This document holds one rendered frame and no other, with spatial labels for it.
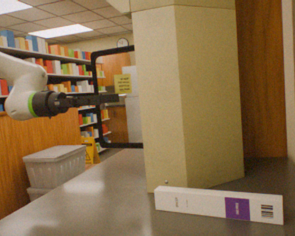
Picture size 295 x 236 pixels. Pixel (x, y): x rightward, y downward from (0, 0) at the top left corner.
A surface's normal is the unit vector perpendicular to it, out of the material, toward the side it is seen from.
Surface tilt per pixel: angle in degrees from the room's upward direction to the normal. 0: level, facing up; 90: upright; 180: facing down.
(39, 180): 95
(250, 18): 90
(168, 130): 90
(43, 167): 95
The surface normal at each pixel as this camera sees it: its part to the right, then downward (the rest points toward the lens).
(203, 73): 0.46, 0.04
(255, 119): -0.30, 0.11
